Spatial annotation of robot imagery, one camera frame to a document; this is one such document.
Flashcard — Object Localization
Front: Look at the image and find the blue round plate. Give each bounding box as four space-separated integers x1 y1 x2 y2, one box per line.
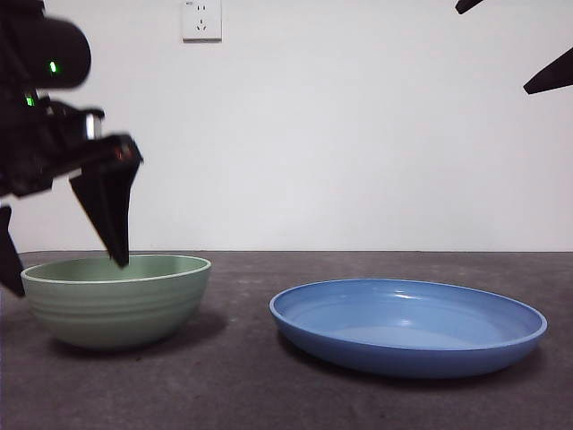
269 278 549 380

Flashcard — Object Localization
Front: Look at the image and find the white wall socket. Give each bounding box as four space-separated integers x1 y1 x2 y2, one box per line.
181 0 223 44

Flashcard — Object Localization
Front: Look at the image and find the green ribbed bowl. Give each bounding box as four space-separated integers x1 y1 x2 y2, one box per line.
20 254 212 350

